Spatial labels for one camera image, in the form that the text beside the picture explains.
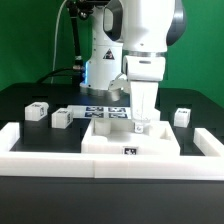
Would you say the white square table top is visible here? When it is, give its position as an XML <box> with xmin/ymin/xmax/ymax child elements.
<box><xmin>81</xmin><ymin>118</ymin><xmax>180</xmax><ymax>156</ymax></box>

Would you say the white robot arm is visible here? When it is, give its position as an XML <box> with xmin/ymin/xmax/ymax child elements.
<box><xmin>81</xmin><ymin>0</ymin><xmax>186</xmax><ymax>123</ymax></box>

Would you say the white cable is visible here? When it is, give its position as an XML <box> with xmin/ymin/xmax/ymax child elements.
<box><xmin>50</xmin><ymin>0</ymin><xmax>69</xmax><ymax>85</ymax></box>

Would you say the black cable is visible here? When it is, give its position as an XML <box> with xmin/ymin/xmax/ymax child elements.
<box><xmin>35</xmin><ymin>67</ymin><xmax>83</xmax><ymax>84</ymax></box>

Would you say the white sheet with AprilTags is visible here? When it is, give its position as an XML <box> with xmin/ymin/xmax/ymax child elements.
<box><xmin>68</xmin><ymin>105</ymin><xmax>131</xmax><ymax>119</ymax></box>

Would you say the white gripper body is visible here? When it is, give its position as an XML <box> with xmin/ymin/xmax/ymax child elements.
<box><xmin>123</xmin><ymin>55</ymin><xmax>166</xmax><ymax>121</ymax></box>

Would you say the white U-shaped obstacle fence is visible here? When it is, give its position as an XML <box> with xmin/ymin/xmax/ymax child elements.
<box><xmin>0</xmin><ymin>122</ymin><xmax>224</xmax><ymax>181</ymax></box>

